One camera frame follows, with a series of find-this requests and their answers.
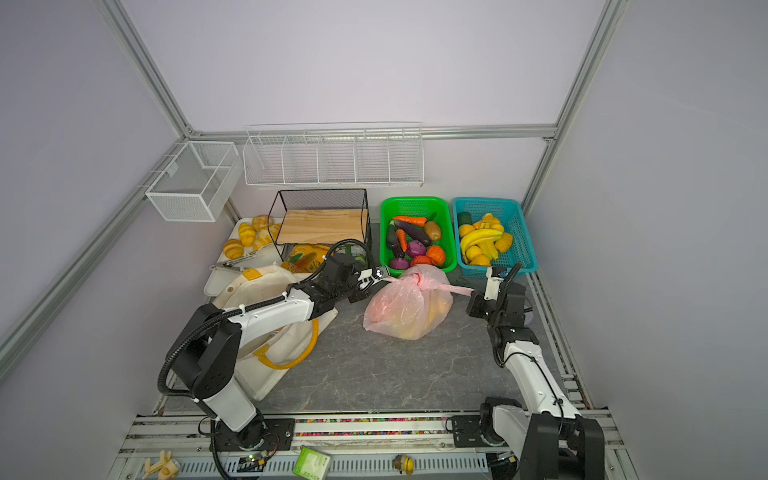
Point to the yellow banana bunch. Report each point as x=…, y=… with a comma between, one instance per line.
x=484, y=241

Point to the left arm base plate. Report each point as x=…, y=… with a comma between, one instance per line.
x=267, y=435

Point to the white wire wall basket long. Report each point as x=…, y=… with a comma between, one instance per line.
x=337, y=153

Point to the yellow toy banana pieces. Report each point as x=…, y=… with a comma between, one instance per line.
x=164, y=468

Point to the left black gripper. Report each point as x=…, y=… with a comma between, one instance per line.
x=359, y=295

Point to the white bread tray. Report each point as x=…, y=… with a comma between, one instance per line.
x=218, y=280

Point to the teal plastic basket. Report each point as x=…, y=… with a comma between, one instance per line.
x=512, y=218

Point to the croissant bread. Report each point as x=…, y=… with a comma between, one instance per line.
x=247, y=234
x=266, y=229
x=233, y=249

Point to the croissant bread right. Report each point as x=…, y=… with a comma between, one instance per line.
x=266, y=229

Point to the orange carrot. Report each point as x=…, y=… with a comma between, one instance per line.
x=418, y=221

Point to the orange pumpkin vegetable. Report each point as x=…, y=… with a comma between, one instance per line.
x=437, y=255

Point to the brown potato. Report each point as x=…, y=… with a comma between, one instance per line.
x=433, y=231

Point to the red tomato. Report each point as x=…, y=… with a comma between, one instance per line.
x=421, y=260

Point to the croissant bread middle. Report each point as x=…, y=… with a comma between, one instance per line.
x=247, y=234

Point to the dark purple eggplant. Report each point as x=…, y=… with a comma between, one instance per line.
x=415, y=232

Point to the green snack bag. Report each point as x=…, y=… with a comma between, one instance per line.
x=359, y=253

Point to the green plastic basket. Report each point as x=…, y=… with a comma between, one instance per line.
x=419, y=206

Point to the black wire shelf wooden board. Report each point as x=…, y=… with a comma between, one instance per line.
x=321, y=216

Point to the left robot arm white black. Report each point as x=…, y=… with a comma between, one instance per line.
x=201, y=363

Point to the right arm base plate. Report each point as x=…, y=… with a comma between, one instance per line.
x=471, y=431

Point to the pink plastic grocery bag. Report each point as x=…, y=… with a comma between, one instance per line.
x=412, y=305

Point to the white canvas tote bag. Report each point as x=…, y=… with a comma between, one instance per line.
x=262, y=363

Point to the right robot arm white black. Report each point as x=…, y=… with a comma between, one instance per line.
x=547, y=436

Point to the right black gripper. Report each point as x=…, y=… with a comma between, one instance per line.
x=476, y=309

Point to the small yellow round toy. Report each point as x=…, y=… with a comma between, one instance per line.
x=404, y=464

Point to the purple onion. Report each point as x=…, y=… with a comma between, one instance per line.
x=416, y=249

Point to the green small box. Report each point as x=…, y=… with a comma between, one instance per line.
x=312, y=464

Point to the white mesh wall box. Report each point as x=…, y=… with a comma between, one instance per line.
x=196, y=183

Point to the croissant bread front left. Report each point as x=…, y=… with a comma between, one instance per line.
x=233, y=249

